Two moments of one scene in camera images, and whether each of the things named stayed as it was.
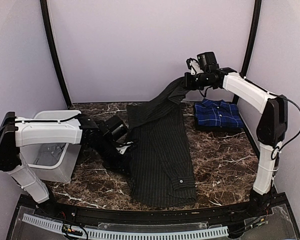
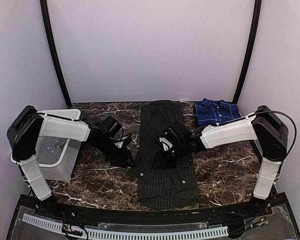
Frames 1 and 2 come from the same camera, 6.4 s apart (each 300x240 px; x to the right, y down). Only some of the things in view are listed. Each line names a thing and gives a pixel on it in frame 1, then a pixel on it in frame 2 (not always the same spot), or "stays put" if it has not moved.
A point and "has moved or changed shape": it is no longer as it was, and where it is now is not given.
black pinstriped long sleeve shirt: x=161 y=170 has moved or changed shape
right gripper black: x=188 y=84 to x=164 y=162
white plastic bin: x=59 y=162 stays put
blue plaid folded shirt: x=211 y=114 stays put
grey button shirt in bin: x=49 y=154 stays put
